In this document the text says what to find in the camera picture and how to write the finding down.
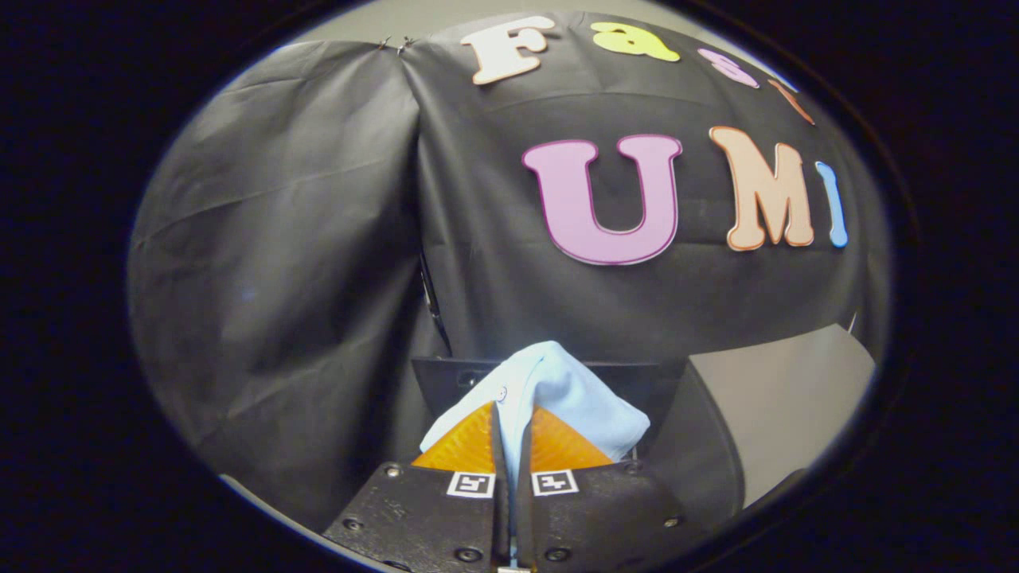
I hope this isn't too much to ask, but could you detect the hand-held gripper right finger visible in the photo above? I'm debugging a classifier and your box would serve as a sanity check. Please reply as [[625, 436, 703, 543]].
[[516, 406, 703, 573]]

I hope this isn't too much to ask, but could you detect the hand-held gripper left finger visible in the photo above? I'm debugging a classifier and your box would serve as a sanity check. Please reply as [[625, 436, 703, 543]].
[[322, 402, 512, 573]]

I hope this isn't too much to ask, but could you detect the black backdrop cloth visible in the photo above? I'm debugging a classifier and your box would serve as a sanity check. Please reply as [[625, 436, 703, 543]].
[[127, 10, 891, 534]]

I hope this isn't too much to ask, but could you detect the white cabinet with dark top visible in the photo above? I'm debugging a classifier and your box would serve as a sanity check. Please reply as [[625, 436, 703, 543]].
[[637, 322, 878, 530]]

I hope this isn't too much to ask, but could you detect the light blue cloth garment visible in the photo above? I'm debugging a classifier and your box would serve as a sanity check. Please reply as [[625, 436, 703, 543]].
[[420, 341, 651, 472]]

